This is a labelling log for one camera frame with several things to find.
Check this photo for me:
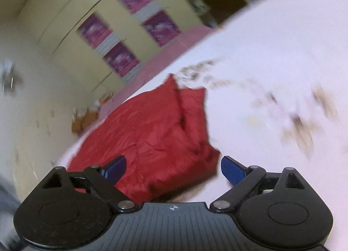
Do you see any red puffer jacket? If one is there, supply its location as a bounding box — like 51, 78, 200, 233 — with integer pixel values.
68, 76, 220, 203

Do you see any white floral bed cover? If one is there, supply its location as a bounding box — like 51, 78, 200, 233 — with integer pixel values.
55, 0, 348, 251

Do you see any purple poster lower left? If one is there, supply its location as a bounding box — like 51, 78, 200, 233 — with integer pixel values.
103, 42, 140, 78

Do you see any purple poster upper left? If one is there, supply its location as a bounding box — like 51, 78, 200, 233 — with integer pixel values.
77, 13, 112, 49

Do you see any pink bed sheet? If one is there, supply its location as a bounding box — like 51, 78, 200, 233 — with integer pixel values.
98, 25, 214, 121

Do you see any cream yellow wardrobe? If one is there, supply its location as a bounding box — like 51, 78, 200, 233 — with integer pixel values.
19, 0, 202, 97

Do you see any purple poster lower right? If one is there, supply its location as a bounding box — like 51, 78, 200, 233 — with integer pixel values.
142, 10, 181, 47

